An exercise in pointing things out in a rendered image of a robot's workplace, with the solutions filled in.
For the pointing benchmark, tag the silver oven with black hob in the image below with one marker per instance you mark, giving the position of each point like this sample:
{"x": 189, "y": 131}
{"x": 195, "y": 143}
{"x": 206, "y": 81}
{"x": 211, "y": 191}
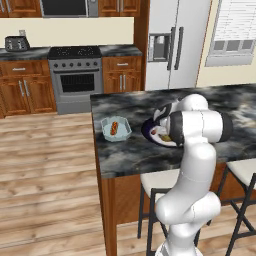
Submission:
{"x": 76, "y": 80}

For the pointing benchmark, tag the wooden kitchen island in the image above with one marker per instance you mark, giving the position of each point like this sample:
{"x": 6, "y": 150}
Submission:
{"x": 110, "y": 206}

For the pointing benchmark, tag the white cushioned bar stool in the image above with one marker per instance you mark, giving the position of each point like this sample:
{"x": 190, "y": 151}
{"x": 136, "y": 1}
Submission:
{"x": 242, "y": 186}
{"x": 156, "y": 186}

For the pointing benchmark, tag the large dark-rimmed plate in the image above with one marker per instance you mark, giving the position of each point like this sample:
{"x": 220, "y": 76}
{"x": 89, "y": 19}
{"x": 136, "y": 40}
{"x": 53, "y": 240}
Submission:
{"x": 146, "y": 130}

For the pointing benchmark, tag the window with white blind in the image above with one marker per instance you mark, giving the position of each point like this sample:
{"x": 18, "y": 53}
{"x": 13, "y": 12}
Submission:
{"x": 233, "y": 31}

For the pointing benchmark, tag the hot dog in bun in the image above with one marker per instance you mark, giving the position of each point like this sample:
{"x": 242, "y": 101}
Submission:
{"x": 114, "y": 128}

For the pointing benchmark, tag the red and white food piece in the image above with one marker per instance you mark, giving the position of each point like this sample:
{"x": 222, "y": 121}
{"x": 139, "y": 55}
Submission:
{"x": 153, "y": 131}

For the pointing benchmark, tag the yellow-brown food on plate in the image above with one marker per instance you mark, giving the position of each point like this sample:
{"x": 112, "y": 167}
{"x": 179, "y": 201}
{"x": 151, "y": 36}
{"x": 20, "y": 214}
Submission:
{"x": 164, "y": 137}

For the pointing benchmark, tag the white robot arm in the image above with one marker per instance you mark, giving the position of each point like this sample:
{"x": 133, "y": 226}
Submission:
{"x": 195, "y": 173}

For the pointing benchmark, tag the wooden wall cupboards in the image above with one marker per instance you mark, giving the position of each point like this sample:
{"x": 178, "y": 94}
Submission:
{"x": 120, "y": 7}
{"x": 20, "y": 8}

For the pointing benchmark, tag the white double-door fridge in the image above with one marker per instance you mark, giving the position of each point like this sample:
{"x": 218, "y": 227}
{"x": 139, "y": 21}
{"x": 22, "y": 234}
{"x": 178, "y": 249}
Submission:
{"x": 173, "y": 43}

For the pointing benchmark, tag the black and silver microwave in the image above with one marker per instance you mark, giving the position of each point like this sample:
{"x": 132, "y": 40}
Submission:
{"x": 68, "y": 8}

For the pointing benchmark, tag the silver toaster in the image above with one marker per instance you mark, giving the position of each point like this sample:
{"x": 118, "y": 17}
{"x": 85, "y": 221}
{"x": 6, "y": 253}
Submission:
{"x": 16, "y": 43}

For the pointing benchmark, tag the wooden base cupboards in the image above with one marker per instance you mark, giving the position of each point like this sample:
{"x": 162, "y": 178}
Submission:
{"x": 122, "y": 75}
{"x": 26, "y": 86}

